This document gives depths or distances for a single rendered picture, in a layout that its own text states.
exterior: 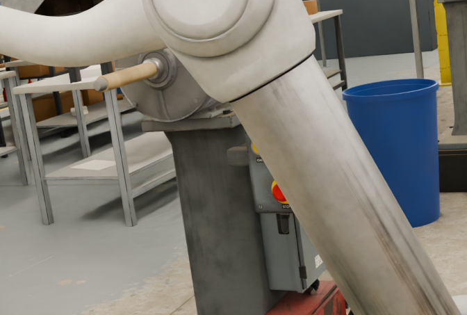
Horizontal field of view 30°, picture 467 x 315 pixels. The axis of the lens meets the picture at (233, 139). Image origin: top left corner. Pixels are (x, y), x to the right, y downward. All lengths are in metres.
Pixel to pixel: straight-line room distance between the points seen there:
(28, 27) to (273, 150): 0.38
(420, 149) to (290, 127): 3.70
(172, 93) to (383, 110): 2.66
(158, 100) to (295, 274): 0.54
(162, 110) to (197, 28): 1.14
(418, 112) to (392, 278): 3.62
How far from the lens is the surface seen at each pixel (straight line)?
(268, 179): 1.82
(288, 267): 2.11
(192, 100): 1.89
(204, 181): 2.10
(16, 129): 6.98
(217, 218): 2.11
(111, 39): 1.06
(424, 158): 4.58
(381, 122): 4.48
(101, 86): 1.71
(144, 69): 1.83
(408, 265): 0.91
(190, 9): 0.80
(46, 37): 1.09
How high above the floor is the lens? 1.43
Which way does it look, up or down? 11 degrees down
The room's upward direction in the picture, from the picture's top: 8 degrees counter-clockwise
